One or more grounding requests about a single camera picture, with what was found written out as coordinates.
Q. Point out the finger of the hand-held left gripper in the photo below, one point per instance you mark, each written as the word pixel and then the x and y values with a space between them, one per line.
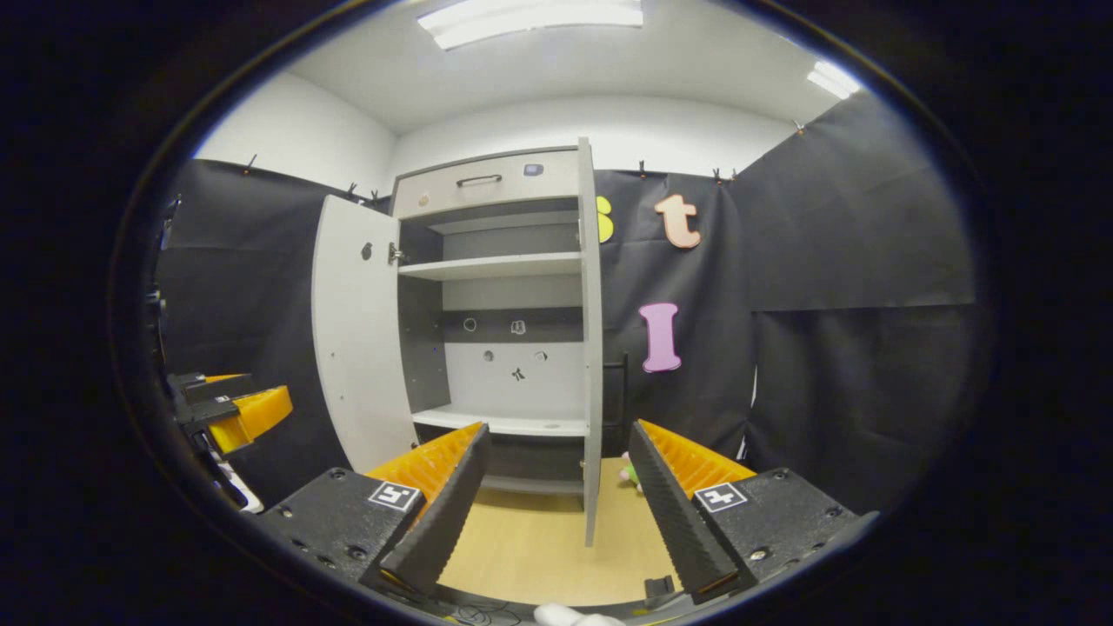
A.
pixel 261 413
pixel 217 389

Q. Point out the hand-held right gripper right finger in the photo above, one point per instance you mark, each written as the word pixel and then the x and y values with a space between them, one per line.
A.
pixel 674 509

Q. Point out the small ceiling light panel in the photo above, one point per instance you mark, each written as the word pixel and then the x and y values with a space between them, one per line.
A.
pixel 833 78

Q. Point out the long ceiling light panel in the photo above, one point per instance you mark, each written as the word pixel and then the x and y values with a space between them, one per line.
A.
pixel 530 22

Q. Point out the green and pink plush toy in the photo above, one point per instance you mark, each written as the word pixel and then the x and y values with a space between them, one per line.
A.
pixel 632 474

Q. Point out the black backdrop cloth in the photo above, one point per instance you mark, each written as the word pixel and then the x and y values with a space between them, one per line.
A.
pixel 826 243

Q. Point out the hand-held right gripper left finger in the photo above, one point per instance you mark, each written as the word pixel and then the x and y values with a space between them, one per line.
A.
pixel 448 509

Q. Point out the grey shoe cabinet door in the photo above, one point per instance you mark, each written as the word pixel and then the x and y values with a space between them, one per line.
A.
pixel 591 348
pixel 356 348

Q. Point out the white cabinet shelf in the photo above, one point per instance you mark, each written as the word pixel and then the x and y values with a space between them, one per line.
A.
pixel 496 265
pixel 513 423

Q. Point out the grey double-door shoe cabinet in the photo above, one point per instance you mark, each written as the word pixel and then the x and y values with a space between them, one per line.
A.
pixel 556 183

